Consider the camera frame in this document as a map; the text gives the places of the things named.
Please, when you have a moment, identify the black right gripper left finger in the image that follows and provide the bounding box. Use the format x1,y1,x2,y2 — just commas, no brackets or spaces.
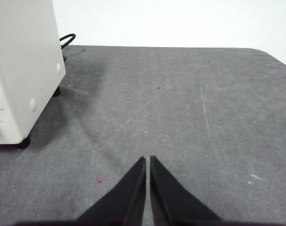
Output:
76,156,147,223

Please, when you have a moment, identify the black oven power cable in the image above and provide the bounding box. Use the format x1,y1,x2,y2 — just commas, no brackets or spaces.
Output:
59,33,77,62

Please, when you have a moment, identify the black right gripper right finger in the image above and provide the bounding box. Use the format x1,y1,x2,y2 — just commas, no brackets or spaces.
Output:
149,155,223,222

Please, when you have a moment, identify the cream Toshiba toaster oven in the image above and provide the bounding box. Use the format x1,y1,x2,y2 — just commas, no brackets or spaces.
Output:
0,0,66,149

